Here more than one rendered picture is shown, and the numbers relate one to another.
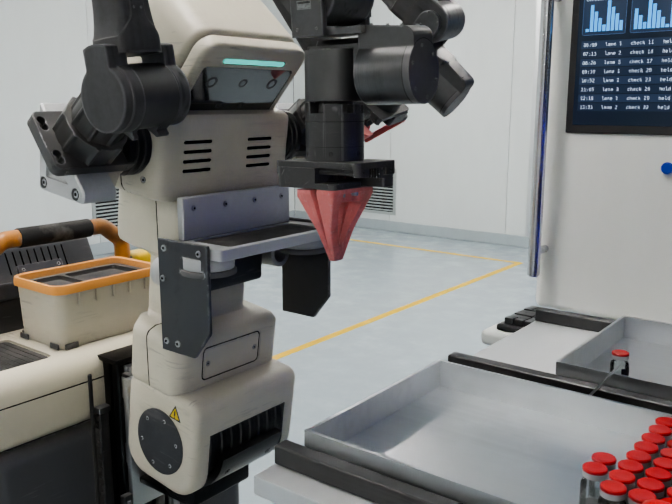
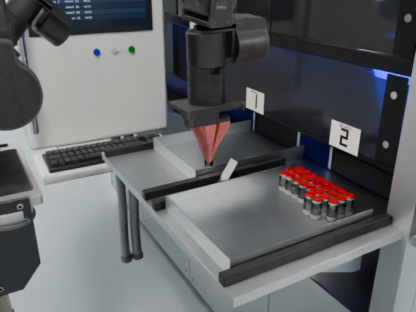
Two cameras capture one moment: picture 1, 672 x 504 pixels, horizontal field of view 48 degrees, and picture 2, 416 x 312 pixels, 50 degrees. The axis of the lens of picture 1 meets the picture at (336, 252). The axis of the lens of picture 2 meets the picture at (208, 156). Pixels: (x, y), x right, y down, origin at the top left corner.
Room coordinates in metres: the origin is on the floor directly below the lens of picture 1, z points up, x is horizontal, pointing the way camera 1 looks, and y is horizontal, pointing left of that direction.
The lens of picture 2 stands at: (0.48, 0.61, 1.36)
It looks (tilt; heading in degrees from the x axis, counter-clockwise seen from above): 23 degrees down; 292
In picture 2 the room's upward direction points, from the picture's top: straight up
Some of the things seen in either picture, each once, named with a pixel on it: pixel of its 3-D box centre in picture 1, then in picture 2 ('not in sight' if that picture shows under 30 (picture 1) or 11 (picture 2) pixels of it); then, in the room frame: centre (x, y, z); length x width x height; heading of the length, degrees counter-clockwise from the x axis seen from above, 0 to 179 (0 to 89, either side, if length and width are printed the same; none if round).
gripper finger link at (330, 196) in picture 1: (326, 212); (200, 135); (0.74, 0.01, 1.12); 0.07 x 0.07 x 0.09; 52
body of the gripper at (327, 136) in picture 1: (334, 141); (206, 89); (0.73, 0.00, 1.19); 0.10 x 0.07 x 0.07; 52
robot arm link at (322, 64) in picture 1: (339, 76); (208, 47); (0.73, 0.00, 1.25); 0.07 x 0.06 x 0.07; 55
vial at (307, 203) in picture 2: (602, 481); (309, 203); (0.60, -0.23, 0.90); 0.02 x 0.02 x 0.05
